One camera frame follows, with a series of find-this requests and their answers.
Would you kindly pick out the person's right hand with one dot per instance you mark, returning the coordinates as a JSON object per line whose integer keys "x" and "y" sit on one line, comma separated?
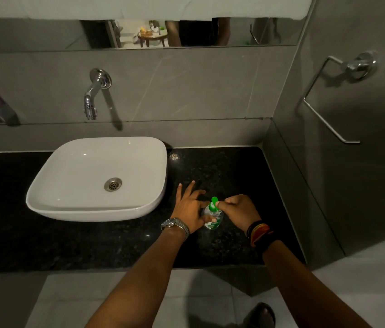
{"x": 243, "y": 211}

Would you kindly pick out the person's left hand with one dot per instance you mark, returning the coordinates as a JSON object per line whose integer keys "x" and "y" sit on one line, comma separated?
{"x": 189, "y": 211}

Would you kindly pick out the person's left middle finger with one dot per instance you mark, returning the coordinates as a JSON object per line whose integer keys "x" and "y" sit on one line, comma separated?
{"x": 189, "y": 189}

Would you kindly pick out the person's right fingers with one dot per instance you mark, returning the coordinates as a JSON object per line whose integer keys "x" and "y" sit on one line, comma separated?
{"x": 223, "y": 203}

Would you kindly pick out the person's left thumb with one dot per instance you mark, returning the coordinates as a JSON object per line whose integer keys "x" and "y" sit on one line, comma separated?
{"x": 207, "y": 220}

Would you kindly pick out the green pump soap bottle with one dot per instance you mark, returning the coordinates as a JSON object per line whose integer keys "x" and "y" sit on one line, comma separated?
{"x": 213, "y": 215}

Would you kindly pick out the person's right forearm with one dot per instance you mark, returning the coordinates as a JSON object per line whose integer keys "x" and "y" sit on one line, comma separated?
{"x": 308, "y": 286}

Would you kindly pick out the person's left forearm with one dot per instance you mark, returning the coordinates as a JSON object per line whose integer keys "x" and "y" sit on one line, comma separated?
{"x": 144, "y": 280}

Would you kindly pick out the silver wristwatch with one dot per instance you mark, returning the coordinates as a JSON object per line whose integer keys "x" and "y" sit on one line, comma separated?
{"x": 176, "y": 224}

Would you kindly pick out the colourful thread wristbands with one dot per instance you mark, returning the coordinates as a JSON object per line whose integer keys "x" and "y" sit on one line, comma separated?
{"x": 259, "y": 232}

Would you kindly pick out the chrome basin drain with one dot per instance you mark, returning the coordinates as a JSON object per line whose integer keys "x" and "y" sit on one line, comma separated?
{"x": 112, "y": 184}

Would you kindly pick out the white ceramic wash basin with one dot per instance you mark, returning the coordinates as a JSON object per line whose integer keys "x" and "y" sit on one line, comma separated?
{"x": 96, "y": 177}

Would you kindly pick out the person's black shoe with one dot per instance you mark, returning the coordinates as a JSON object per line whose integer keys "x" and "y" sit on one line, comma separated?
{"x": 260, "y": 316}

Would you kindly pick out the chrome wall tap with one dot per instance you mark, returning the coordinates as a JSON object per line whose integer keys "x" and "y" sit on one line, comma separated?
{"x": 94, "y": 92}

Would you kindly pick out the wall mirror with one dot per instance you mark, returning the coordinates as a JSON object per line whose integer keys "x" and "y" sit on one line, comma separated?
{"x": 137, "y": 33}

